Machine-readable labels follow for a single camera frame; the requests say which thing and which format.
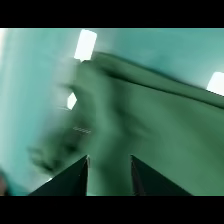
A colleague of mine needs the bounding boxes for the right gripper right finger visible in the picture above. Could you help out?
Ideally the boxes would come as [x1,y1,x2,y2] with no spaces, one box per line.
[130,154,194,197]

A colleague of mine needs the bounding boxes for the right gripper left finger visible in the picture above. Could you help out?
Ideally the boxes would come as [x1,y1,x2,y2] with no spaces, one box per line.
[29,154,91,197]

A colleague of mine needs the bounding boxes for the green garment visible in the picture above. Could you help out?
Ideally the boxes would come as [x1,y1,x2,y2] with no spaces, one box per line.
[28,50,224,197]

